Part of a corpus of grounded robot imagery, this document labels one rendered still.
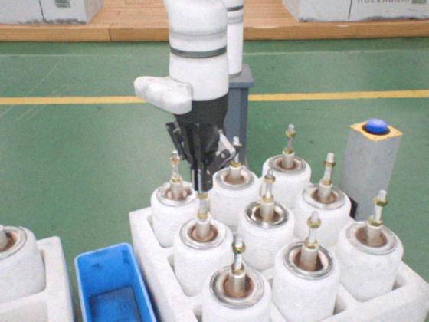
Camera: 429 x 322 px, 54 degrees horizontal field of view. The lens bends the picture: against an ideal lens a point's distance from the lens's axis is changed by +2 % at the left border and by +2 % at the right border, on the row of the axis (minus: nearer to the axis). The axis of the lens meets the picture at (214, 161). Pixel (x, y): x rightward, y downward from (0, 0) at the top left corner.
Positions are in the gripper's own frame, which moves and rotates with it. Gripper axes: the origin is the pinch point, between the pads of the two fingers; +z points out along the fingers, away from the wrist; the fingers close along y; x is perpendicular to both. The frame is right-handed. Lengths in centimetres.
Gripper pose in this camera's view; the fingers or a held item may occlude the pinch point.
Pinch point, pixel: (201, 179)
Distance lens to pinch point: 61.7
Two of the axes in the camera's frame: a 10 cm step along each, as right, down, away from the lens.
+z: 0.0, 8.5, 5.3
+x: -7.2, 3.7, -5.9
